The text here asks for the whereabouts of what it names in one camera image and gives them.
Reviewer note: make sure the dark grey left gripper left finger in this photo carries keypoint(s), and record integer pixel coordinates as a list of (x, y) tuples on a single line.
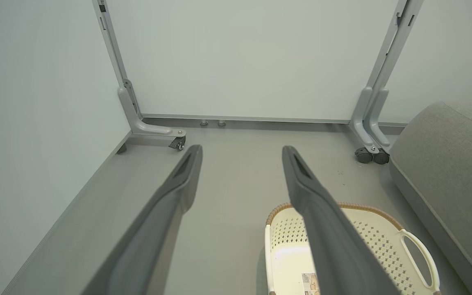
[(154, 229)]

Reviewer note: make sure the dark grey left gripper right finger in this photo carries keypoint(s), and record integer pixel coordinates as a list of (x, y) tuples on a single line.
[(330, 237)]

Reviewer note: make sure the cream plastic laundry basket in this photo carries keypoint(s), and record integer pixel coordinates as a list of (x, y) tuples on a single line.
[(383, 250)]

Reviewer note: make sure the printed paper label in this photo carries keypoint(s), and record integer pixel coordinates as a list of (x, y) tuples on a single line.
[(309, 283)]

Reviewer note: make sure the dark grey caster wheel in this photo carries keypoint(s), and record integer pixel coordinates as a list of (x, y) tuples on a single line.
[(363, 155), (382, 157)]

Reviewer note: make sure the small grey caster wheel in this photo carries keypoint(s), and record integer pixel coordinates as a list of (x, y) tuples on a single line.
[(178, 143)]

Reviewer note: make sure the grey fabric sofa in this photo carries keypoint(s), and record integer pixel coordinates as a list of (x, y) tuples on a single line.
[(449, 172)]

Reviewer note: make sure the grey partition post with foot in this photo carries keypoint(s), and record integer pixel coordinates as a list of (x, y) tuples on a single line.
[(127, 98), (377, 114), (363, 106)]

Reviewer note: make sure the grey partition bottom rail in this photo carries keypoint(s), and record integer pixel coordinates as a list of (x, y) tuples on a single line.
[(244, 119)]

